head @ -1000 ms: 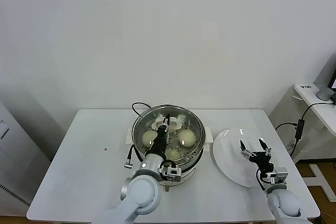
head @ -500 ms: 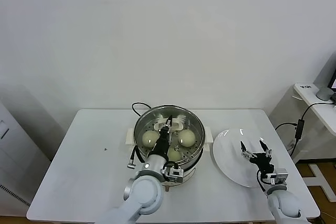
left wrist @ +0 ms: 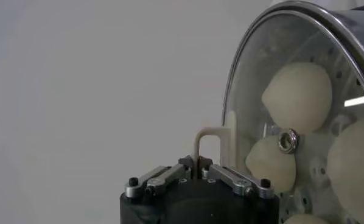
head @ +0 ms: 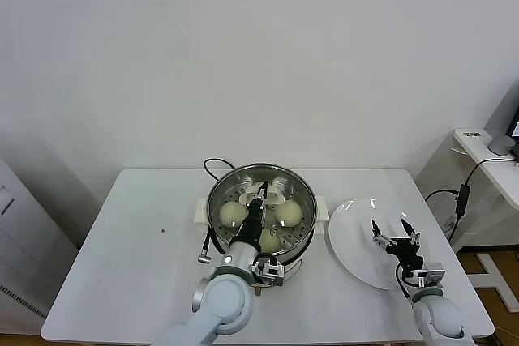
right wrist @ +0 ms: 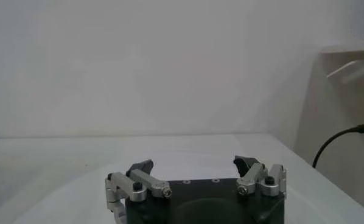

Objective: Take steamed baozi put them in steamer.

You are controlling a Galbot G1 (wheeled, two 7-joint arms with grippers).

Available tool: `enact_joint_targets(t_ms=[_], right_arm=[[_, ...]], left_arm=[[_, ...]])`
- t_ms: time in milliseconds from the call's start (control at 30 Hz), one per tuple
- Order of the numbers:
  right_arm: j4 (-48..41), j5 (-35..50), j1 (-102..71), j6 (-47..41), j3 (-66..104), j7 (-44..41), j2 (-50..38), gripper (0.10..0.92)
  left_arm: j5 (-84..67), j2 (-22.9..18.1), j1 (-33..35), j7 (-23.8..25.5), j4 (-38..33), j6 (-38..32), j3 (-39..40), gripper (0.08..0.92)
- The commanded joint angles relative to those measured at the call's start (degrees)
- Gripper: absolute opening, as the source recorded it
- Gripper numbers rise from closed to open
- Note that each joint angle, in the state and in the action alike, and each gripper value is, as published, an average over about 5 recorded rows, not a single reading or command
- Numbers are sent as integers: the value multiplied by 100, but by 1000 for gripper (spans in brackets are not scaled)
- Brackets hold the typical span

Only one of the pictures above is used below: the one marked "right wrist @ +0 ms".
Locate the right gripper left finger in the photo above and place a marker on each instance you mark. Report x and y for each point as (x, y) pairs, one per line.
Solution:
(153, 184)

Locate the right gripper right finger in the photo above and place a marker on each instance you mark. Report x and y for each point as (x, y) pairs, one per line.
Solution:
(252, 179)

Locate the white round plate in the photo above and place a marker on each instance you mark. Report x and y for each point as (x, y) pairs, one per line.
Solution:
(200, 167)

